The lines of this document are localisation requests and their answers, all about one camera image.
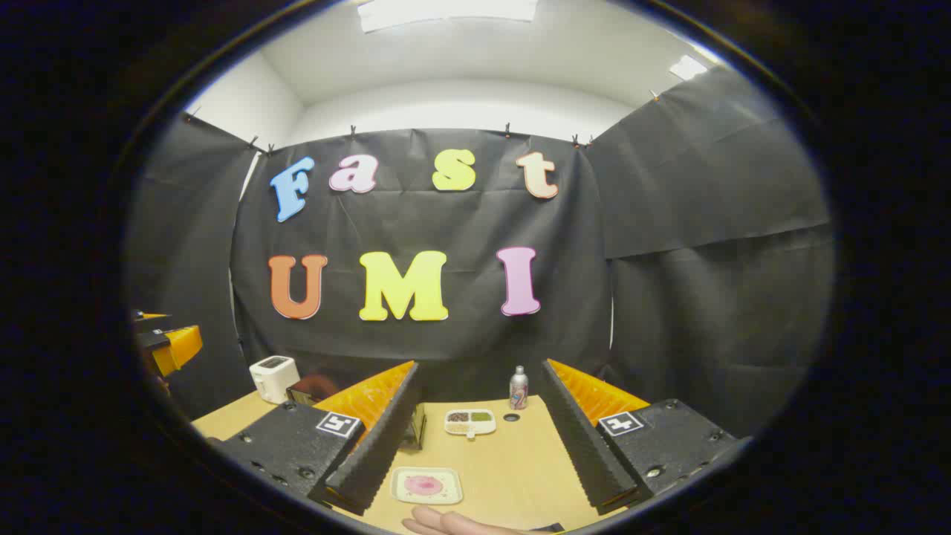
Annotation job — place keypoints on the small ceiling light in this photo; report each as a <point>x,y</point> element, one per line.
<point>688,67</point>

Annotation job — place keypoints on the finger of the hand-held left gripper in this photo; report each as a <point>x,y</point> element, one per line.
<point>151,331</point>
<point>178,348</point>

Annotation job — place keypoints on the white divided dish of grains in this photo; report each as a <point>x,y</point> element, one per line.
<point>469,422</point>

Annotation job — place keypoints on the white square plate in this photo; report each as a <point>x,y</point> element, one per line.
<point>401,496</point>

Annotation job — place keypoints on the silver spray can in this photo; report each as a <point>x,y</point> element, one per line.
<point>518,390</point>

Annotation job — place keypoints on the black electric oven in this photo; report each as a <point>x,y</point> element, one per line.
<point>306,391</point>

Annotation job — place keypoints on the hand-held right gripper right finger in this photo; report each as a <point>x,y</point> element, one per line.
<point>583,446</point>

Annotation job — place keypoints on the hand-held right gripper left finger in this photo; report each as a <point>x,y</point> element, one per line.
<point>379,446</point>

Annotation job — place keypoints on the black backdrop cloth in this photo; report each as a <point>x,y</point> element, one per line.
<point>669,260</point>

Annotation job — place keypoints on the pink round food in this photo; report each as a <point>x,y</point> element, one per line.
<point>424,486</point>

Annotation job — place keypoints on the white toaster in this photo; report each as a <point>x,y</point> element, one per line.
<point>273,379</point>

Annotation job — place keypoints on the long ceiling light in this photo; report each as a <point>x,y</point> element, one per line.
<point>446,11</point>

